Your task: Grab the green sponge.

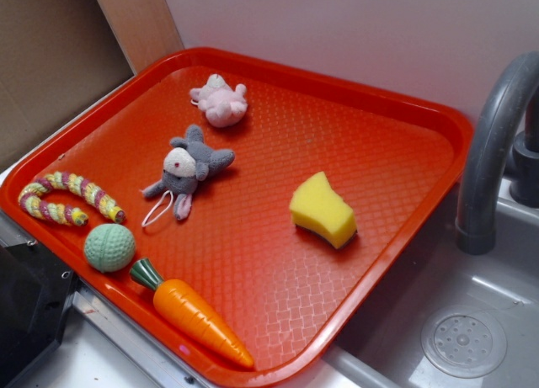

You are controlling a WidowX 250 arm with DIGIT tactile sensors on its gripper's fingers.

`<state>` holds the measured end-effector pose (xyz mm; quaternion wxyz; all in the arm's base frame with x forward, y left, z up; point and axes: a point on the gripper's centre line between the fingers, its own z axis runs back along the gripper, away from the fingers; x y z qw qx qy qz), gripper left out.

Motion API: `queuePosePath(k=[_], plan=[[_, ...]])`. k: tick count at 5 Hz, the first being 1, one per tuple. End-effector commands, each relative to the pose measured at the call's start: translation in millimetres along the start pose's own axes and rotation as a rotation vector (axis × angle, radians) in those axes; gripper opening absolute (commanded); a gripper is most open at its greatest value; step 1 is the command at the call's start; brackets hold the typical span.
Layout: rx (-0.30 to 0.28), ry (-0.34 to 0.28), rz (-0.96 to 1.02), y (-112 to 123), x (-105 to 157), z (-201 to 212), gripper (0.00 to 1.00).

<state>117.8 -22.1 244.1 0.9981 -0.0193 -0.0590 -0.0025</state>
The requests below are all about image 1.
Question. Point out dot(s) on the yellow sponge with dark base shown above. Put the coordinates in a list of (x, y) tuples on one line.
[(316, 207)]

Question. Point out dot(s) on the orange plastic tray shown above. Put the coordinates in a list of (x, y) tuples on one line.
[(285, 291)]

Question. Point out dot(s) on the grey plush donkey toy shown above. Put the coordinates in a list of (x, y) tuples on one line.
[(190, 162)]

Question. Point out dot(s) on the pink plush toy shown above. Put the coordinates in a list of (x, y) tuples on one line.
[(221, 105)]

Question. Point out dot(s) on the orange plastic toy carrot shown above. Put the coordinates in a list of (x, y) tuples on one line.
[(180, 305)]

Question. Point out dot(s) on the green dimpled ball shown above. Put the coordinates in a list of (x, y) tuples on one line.
[(109, 247)]

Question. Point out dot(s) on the wooden board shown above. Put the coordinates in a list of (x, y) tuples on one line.
[(144, 30)]

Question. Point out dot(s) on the grey toy sink basin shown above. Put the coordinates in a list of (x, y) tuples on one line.
[(442, 318)]

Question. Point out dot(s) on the grey toy faucet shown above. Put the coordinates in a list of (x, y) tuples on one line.
[(505, 141)]

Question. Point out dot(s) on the brown cardboard panel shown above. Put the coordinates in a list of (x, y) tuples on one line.
[(57, 58)]

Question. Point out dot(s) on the black box at left edge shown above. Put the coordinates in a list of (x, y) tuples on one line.
[(37, 291)]

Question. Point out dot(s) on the multicolour twisted rope toy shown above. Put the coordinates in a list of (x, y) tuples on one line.
[(63, 198)]

